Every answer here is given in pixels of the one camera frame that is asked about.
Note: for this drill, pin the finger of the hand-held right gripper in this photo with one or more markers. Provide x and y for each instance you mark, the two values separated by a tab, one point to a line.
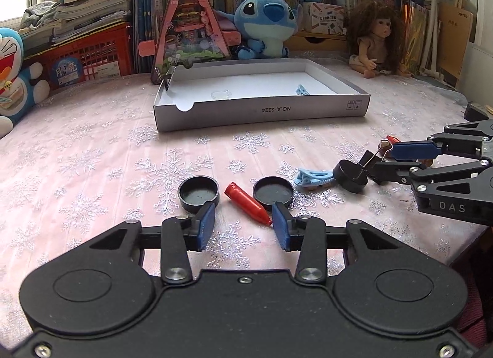
414	151
389	173

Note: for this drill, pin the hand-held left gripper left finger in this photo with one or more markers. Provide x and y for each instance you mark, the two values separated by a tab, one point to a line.
206	227

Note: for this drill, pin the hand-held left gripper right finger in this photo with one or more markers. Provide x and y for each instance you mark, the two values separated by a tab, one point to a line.
281	227

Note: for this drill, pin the black binder clip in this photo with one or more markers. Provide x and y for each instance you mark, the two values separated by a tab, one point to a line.
166	79
368	161

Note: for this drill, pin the black round cap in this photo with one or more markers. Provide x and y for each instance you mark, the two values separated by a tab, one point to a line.
348	178
273	190
198	192

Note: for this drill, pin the blue hair clip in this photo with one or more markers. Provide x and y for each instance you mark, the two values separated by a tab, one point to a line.
312	178
302	90

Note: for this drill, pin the white cardboard box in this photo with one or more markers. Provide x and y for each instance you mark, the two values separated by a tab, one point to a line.
262	80

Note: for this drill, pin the gold folders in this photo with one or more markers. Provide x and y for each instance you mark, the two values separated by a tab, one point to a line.
415	34

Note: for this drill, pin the white pipe rack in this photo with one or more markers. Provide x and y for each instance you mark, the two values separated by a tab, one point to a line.
433	34

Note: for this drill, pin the brown cardboard sheet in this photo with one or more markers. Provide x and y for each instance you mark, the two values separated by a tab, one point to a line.
456	38

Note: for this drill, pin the brown-haired doll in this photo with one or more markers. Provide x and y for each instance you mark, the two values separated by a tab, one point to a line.
375	34

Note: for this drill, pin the clear plastic dome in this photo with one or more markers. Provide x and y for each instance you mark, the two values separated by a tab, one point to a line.
221	93

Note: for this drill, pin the wooden drawer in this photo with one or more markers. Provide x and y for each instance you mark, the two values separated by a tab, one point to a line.
316	42

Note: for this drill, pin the patterned carton box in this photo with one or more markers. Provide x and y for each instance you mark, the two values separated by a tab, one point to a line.
322	17

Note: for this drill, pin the pink box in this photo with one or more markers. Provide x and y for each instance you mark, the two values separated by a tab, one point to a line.
146	47

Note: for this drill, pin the pink triangular toy house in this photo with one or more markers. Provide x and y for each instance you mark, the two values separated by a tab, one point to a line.
190	34

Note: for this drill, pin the blue alien plush toy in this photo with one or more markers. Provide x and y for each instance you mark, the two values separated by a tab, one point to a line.
265	22

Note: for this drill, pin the red plastic crate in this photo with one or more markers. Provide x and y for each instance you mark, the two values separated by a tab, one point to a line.
96	53

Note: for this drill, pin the standing blue folders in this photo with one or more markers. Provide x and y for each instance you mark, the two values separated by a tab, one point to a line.
145	15

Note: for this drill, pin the blue cat plush toy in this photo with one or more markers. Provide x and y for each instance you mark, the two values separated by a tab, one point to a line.
15	84

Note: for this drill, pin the grey cloth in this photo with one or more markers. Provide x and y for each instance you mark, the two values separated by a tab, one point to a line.
38	13

